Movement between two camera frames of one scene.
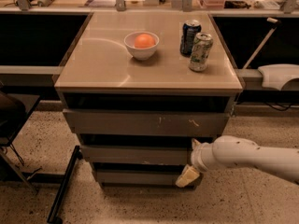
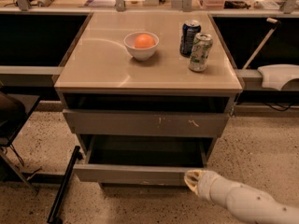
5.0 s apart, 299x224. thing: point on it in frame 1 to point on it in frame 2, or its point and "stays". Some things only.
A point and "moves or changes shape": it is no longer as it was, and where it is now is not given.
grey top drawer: (143, 121) stays
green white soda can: (200, 53) stays
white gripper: (197, 158) to (207, 184)
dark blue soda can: (191, 28) stays
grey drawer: (135, 155) moves or changes shape
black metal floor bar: (53, 217) stays
